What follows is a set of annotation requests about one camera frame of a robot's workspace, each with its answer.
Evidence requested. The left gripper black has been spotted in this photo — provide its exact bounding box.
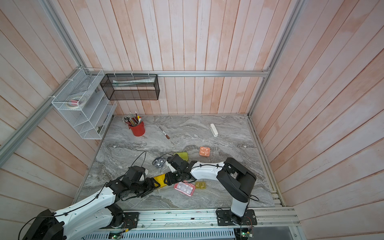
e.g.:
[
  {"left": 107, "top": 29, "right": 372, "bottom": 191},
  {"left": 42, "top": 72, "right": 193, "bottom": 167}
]
[{"left": 130, "top": 177, "right": 161, "bottom": 198}]

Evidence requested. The yellow lid white pillbox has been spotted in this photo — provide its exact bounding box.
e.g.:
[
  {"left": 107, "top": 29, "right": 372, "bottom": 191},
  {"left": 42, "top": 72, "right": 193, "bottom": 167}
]
[{"left": 154, "top": 174, "right": 167, "bottom": 188}]

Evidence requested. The round dark blue pillbox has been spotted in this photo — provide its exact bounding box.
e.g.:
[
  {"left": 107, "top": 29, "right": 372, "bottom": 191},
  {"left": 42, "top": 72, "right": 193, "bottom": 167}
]
[{"left": 152, "top": 156, "right": 166, "bottom": 168}]

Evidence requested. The pink pillbox clear lid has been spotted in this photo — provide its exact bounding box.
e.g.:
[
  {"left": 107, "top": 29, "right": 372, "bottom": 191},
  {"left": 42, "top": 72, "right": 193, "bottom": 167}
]
[{"left": 174, "top": 182, "right": 196, "bottom": 197}]

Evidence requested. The green lid white pillbox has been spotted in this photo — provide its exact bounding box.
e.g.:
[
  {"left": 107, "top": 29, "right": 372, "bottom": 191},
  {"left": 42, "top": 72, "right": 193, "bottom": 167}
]
[{"left": 176, "top": 152, "right": 189, "bottom": 162}]

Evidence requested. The small yellow transparent pillbox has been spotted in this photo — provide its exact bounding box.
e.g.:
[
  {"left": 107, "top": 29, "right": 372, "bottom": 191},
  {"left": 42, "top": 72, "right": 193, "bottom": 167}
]
[{"left": 195, "top": 181, "right": 207, "bottom": 189}]

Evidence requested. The orange small pillbox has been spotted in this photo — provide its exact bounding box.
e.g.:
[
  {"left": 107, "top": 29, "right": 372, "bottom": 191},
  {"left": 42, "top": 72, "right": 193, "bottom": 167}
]
[{"left": 199, "top": 147, "right": 211, "bottom": 157}]

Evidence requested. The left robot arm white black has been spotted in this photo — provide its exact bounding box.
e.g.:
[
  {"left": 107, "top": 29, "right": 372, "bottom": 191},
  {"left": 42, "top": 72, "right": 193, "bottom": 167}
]
[{"left": 23, "top": 166, "right": 165, "bottom": 240}]

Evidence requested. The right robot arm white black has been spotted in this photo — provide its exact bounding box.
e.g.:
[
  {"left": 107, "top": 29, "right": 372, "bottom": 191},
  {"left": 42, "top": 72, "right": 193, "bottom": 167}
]
[{"left": 158, "top": 154, "right": 257, "bottom": 225}]

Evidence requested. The red pen cup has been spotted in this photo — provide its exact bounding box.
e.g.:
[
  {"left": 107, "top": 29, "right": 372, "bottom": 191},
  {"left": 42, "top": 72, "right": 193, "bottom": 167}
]
[{"left": 129, "top": 122, "right": 146, "bottom": 137}]

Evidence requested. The white rectangular case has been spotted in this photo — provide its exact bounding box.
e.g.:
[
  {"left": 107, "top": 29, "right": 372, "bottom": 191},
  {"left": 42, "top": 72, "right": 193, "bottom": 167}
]
[{"left": 210, "top": 124, "right": 219, "bottom": 137}]

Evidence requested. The tape roll on shelf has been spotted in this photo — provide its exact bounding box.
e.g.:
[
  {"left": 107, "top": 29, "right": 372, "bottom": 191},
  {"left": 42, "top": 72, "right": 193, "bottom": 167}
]
[{"left": 66, "top": 96, "right": 85, "bottom": 110}]

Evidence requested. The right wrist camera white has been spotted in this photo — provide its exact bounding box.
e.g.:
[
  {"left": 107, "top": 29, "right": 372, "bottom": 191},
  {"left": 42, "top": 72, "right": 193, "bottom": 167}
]
[{"left": 166, "top": 160, "right": 179, "bottom": 173}]

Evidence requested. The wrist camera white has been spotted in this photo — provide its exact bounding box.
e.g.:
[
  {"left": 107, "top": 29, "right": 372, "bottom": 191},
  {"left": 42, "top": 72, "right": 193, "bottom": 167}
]
[
  {"left": 166, "top": 160, "right": 179, "bottom": 173},
  {"left": 140, "top": 169, "right": 149, "bottom": 181}
]

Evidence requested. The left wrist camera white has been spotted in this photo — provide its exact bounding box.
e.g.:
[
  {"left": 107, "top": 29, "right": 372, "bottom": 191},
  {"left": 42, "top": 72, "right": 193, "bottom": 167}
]
[{"left": 140, "top": 169, "right": 149, "bottom": 181}]

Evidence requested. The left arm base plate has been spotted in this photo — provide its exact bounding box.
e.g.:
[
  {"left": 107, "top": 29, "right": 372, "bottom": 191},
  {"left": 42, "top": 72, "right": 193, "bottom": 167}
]
[{"left": 102, "top": 212, "right": 140, "bottom": 230}]

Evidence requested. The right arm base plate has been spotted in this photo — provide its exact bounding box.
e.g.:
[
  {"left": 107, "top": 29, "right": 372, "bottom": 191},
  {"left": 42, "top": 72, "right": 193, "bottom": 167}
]
[{"left": 215, "top": 209, "right": 258, "bottom": 227}]

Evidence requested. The black mesh wall basket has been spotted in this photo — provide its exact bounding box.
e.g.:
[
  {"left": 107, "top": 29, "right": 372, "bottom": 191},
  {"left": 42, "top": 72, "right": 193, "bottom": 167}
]
[{"left": 100, "top": 73, "right": 160, "bottom": 101}]

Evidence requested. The white wire shelf rack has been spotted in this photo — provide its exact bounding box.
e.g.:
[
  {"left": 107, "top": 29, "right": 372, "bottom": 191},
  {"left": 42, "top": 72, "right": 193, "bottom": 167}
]
[{"left": 52, "top": 68, "right": 117, "bottom": 140}]

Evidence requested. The aluminium front rail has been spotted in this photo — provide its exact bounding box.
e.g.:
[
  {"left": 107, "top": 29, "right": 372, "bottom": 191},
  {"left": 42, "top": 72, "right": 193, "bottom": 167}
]
[{"left": 125, "top": 207, "right": 300, "bottom": 231}]

